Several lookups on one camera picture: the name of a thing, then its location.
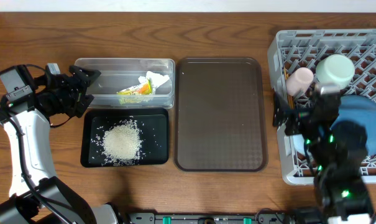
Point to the yellow snack wrapper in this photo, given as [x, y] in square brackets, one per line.
[144, 88]

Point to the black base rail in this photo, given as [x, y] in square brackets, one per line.
[263, 216]

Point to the dark blue plate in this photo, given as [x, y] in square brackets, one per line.
[362, 111]

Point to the clear plastic bin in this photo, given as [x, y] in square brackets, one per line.
[121, 73]

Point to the white napkin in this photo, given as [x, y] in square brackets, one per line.
[156, 80]

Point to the black plastic tray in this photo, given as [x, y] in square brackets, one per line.
[152, 122]

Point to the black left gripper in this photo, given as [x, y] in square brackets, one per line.
[74, 94]

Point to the pile of white rice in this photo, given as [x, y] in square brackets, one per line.
[120, 144]

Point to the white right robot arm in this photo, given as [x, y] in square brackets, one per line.
[338, 147]

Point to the grey dishwasher rack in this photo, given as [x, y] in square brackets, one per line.
[292, 49]

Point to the pink plastic cup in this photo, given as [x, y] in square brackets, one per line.
[300, 80]

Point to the brown serving tray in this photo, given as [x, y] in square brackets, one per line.
[220, 118]

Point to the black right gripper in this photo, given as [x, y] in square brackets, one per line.
[281, 111]

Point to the light blue small bowl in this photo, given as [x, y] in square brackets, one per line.
[298, 143]

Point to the mint green bowl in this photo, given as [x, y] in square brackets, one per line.
[337, 69]

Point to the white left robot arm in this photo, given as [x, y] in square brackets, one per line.
[25, 112]

